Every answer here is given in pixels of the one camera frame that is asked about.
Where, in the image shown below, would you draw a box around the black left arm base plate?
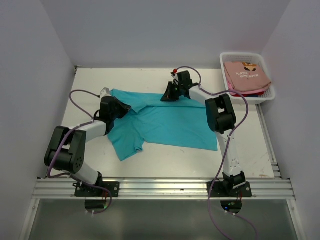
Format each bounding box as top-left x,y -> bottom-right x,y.
72,181 -> 120,198

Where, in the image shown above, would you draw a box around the red folded t shirt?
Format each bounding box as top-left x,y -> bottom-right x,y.
239,90 -> 265,98

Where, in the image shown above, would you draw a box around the pink printed folded t shirt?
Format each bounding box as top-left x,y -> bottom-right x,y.
223,61 -> 272,92

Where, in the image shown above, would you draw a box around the white plastic basket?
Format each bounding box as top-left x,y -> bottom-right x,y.
220,52 -> 276,105

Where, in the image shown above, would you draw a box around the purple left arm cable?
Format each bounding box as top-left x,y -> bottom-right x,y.
46,89 -> 112,214

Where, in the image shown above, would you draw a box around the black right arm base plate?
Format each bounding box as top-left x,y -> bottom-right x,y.
210,181 -> 253,198

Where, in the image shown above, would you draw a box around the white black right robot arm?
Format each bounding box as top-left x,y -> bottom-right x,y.
161,69 -> 249,197

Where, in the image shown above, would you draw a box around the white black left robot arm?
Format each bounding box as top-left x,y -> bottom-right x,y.
44,95 -> 131,197

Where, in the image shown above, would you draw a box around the light pink folded t shirt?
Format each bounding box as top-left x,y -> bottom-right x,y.
227,82 -> 269,96

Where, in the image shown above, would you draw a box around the turquoise t shirt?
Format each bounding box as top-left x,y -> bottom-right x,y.
108,89 -> 218,161

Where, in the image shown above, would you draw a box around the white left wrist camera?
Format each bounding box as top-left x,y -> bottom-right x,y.
99,87 -> 112,99

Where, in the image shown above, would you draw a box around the aluminium mounting rail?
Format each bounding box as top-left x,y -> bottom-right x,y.
32,178 -> 296,200

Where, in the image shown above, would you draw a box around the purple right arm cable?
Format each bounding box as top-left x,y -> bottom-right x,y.
172,65 -> 259,240

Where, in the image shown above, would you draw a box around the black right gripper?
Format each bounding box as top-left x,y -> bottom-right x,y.
161,82 -> 183,102

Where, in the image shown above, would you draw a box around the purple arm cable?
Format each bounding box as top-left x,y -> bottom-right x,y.
172,65 -> 259,240
46,89 -> 112,214

